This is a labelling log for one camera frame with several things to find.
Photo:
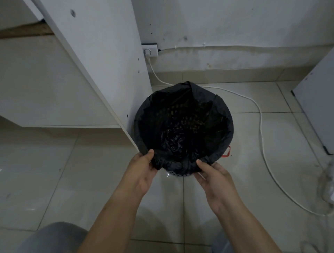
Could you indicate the person's left hand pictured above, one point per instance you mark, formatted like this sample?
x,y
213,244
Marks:
x,y
141,172

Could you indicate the person's right hand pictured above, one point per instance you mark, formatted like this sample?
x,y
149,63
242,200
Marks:
x,y
216,183

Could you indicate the person's right thumb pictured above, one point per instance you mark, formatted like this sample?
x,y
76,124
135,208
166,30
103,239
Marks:
x,y
201,165

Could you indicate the person's left thumb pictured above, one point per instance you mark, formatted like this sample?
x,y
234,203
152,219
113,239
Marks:
x,y
150,155

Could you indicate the black trash bag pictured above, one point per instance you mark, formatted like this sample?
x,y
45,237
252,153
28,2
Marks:
x,y
182,127

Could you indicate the person's left forearm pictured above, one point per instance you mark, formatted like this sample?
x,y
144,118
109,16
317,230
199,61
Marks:
x,y
112,217

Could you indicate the person's right forearm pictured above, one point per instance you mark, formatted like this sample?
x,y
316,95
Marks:
x,y
248,226

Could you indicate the white mesh waste basket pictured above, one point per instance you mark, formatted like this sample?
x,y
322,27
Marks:
x,y
178,174

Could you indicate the white power plug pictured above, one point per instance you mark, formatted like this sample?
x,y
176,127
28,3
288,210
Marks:
x,y
147,53

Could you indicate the white desk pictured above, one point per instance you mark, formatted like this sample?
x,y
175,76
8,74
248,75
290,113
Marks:
x,y
86,65

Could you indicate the person's grey trousers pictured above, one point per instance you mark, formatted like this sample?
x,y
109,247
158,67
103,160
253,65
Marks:
x,y
54,238

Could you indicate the clear plastic bag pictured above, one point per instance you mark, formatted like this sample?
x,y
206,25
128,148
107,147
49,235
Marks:
x,y
327,187

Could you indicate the white cabinet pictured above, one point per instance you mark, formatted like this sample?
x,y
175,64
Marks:
x,y
315,104

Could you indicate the white wall socket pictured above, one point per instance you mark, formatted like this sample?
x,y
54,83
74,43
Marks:
x,y
150,50

